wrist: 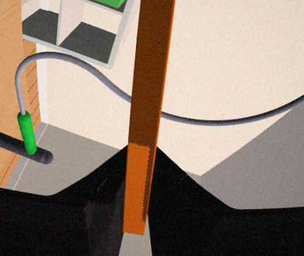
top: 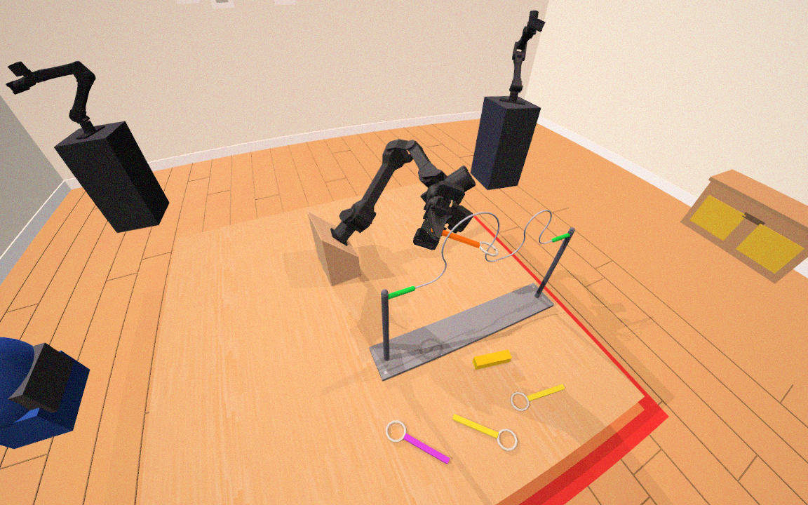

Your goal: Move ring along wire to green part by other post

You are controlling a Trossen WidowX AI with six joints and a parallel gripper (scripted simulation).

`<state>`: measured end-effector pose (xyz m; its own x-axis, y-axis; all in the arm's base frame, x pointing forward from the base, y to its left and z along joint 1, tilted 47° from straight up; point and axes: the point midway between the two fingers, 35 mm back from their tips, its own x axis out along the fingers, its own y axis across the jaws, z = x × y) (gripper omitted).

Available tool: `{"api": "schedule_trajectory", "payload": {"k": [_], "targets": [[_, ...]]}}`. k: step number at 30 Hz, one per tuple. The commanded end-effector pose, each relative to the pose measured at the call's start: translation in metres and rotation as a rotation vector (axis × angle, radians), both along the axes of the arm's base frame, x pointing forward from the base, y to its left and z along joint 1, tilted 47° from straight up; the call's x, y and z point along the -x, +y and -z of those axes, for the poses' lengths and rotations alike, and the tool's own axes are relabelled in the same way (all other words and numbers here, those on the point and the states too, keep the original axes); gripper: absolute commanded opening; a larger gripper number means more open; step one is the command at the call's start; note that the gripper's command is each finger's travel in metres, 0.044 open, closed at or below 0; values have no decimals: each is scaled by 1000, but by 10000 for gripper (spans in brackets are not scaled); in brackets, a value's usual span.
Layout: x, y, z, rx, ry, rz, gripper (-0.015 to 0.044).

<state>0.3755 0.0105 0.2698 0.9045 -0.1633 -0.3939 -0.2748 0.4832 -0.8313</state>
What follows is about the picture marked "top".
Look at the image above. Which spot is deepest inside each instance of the brown bar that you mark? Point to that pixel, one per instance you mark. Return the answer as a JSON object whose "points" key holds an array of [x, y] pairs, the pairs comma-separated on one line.
{"points": [[470, 242]]}

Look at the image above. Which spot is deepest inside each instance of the white ring with magenta handle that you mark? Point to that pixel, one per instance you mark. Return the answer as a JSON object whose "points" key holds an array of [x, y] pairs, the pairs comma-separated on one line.
{"points": [[416, 443]]}

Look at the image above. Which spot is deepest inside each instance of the yellow rectangular block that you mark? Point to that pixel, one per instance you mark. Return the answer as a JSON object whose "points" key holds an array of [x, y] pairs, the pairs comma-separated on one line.
{"points": [[491, 359]]}

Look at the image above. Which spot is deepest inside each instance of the white loop with yellow handle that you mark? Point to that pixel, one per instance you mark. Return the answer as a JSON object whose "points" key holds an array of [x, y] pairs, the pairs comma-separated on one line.
{"points": [[536, 395], [485, 430]]}

